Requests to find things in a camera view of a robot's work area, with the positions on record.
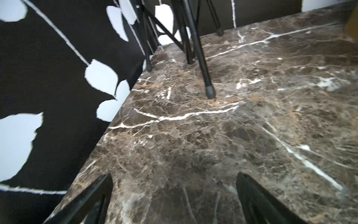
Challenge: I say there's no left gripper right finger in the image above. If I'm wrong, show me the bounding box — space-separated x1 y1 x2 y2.
236 172 306 224

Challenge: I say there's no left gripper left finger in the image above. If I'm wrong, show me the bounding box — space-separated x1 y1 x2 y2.
45 174 113 224

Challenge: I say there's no black perforated music stand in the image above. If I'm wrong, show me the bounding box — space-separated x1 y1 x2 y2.
135 1 216 99

